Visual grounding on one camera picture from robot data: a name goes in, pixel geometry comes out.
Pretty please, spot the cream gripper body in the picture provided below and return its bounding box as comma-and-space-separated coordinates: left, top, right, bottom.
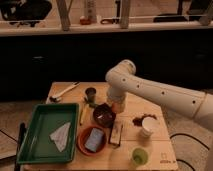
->
107, 94, 126, 113

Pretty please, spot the red yellow apple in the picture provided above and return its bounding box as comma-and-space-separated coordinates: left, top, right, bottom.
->
111, 104, 118, 113

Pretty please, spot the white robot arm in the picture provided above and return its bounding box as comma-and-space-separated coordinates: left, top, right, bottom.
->
105, 60, 213, 133

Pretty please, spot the purple bowl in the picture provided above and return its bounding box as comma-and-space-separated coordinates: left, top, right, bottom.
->
93, 103, 116, 128

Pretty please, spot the orange bowl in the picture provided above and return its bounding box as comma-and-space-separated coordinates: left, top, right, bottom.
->
77, 125, 107, 156

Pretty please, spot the dark metal cup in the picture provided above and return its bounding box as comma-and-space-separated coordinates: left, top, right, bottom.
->
85, 87, 96, 102

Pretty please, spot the yellow banana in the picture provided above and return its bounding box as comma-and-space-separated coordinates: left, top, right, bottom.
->
79, 104, 89, 125

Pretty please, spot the dark brown scrap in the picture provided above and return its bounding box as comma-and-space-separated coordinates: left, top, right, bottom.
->
132, 114, 156, 126

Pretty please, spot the wooden block eraser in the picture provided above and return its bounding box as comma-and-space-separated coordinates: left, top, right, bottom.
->
109, 121, 123, 146

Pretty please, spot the white paper cup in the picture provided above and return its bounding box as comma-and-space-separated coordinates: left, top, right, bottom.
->
140, 117, 159, 137

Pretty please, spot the blue sponge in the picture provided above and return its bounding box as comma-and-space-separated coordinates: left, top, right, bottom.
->
85, 128, 104, 153

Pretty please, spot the green plastic cup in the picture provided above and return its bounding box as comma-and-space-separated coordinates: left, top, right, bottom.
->
131, 148, 148, 166

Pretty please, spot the white folded cloth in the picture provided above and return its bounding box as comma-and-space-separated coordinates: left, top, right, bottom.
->
49, 122, 71, 152

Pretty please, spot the green plastic tray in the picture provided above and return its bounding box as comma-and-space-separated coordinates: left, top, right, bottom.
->
17, 103, 79, 164

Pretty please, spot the red round object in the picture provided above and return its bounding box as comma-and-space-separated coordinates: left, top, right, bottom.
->
79, 16, 92, 25

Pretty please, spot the wooden table leg middle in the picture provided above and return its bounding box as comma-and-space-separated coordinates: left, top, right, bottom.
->
120, 0, 131, 29

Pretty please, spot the wooden table leg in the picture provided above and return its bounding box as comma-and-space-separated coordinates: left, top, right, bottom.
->
56, 0, 70, 31
120, 0, 131, 29

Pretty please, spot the black marker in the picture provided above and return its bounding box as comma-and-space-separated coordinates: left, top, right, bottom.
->
14, 123, 26, 171

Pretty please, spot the wooden table leg left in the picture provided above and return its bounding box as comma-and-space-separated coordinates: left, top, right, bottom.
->
56, 0, 70, 31

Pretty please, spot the black office chair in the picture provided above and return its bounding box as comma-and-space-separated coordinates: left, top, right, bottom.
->
0, 0, 52, 27

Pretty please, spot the black cable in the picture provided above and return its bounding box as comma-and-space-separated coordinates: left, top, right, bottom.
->
169, 132, 211, 171

